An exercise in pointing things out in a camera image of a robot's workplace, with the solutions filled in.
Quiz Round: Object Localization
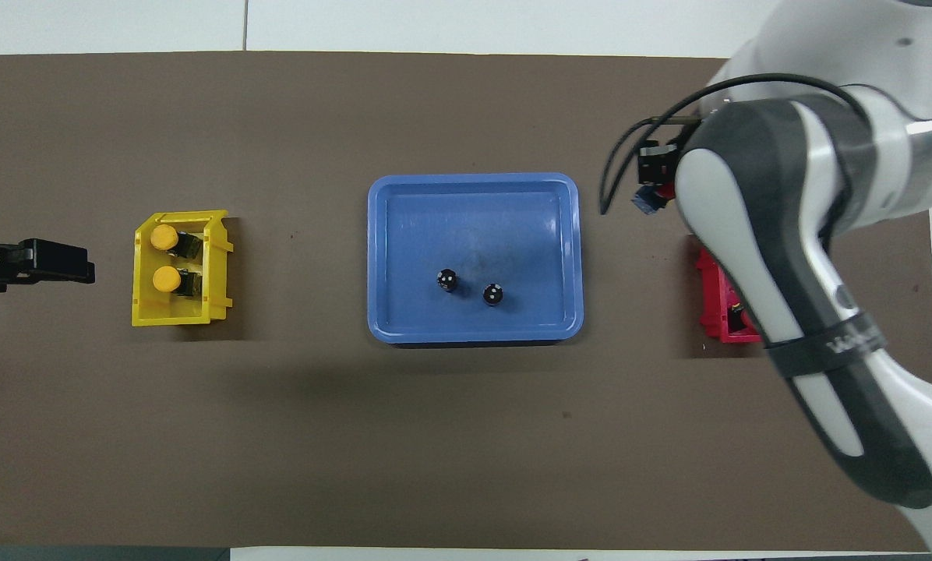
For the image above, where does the blue plastic tray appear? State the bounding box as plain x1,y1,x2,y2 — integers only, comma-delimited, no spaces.
367,172,584,344

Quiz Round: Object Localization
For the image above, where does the yellow plastic bin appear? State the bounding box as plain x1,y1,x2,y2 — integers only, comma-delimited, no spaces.
132,210,235,327

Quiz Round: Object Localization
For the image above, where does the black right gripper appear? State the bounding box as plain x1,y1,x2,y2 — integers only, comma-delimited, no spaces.
631,140,681,217

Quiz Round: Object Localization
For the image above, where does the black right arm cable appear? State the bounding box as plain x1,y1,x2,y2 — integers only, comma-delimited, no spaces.
598,72,872,216

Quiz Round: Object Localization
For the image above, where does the brown table mat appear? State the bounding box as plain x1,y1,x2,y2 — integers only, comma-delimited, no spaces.
0,51,932,551

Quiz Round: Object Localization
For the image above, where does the red plastic bin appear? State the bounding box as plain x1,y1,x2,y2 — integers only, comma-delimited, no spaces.
696,249,764,344

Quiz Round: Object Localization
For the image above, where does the yellow push button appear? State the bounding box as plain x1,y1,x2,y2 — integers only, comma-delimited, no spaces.
150,224,202,258
153,266,202,298

